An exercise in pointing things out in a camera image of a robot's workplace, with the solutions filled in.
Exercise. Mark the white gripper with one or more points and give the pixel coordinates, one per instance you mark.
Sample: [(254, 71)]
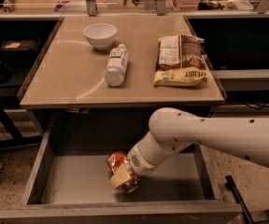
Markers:
[(136, 162)]

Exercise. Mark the red coke can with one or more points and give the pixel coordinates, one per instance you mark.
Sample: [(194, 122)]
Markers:
[(114, 161)]

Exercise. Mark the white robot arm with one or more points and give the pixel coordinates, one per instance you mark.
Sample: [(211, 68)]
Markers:
[(171, 130)]

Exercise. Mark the open grey top drawer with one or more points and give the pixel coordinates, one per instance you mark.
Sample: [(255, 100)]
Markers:
[(69, 183)]

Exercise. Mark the grey cabinet with tabletop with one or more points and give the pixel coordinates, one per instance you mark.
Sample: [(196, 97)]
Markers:
[(71, 73)]

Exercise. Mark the black metal bar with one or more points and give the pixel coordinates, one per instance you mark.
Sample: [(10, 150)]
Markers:
[(231, 186)]

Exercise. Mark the white plastic bottle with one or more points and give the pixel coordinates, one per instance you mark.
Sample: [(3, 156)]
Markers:
[(116, 66)]

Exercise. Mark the brown yellow chip bag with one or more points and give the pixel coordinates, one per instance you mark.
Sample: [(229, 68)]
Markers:
[(180, 61)]

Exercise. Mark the white ceramic bowl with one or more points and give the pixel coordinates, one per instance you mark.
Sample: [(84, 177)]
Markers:
[(100, 35)]

